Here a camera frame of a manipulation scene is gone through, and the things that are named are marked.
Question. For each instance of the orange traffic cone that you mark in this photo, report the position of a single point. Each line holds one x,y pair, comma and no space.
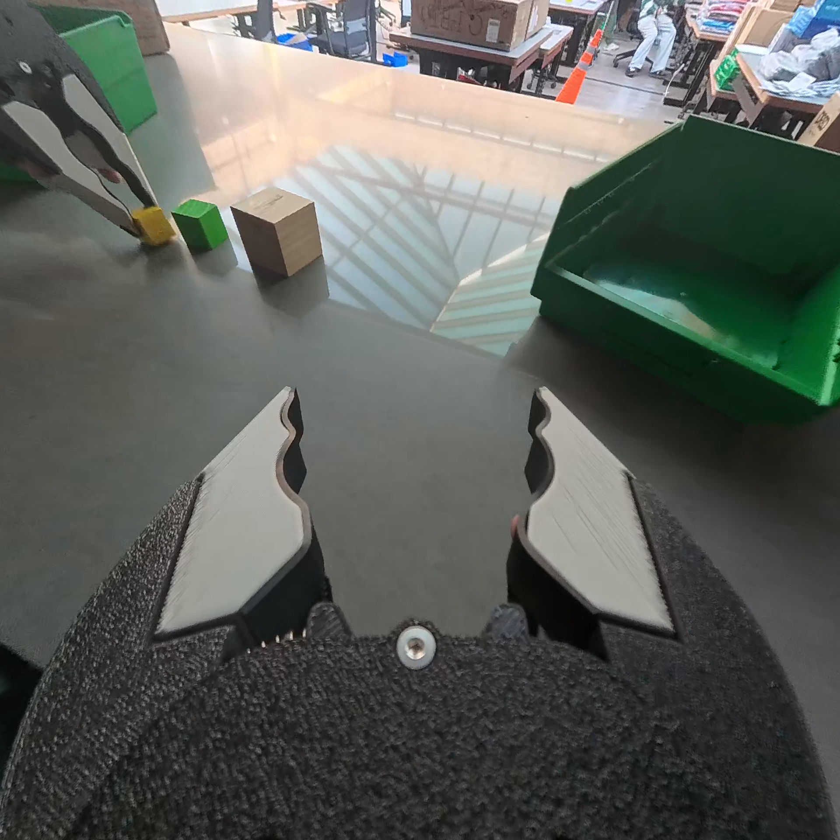
574,85

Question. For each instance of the printed cardboard box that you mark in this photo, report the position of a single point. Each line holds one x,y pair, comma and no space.
823,124

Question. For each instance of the long wooden desk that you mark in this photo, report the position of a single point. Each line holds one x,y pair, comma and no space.
216,8

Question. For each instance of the blue storage bin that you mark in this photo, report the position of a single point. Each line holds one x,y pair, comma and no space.
395,59
294,43

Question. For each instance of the black office chair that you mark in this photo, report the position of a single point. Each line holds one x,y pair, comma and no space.
348,29

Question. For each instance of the large plain wooden cube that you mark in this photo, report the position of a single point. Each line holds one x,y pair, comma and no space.
279,229

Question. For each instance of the green plastic bin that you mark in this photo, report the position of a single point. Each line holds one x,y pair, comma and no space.
111,65
722,197

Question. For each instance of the pile of grey bagged clothes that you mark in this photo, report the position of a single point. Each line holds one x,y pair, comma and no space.
800,65

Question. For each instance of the big brown cardboard box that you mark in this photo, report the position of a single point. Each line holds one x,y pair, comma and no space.
149,29

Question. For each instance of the stack of flat cardboard boxes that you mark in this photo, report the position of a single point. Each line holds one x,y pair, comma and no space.
764,23

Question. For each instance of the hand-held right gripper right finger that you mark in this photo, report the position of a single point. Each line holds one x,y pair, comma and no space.
590,531

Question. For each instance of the wooden table with clutter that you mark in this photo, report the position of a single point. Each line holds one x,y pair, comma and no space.
787,102

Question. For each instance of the green wooden cube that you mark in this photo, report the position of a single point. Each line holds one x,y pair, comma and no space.
200,226

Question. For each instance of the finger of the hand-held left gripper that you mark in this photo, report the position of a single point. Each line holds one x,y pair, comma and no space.
46,151
98,118

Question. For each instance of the stack of green bins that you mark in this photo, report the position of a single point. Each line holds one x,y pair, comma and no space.
725,72

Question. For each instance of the yellow wooden cube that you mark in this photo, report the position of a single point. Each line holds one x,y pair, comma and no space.
154,226

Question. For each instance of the person's left hand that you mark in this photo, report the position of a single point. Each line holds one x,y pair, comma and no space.
111,175

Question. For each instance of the large scribbled cardboard box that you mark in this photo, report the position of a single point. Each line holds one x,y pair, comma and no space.
472,23

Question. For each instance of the stack of blue boxes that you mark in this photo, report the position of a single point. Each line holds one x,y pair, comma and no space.
814,16

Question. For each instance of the stack of folded clothes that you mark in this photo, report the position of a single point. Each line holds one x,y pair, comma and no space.
725,10

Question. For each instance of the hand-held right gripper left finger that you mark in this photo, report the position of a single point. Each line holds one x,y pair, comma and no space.
243,531

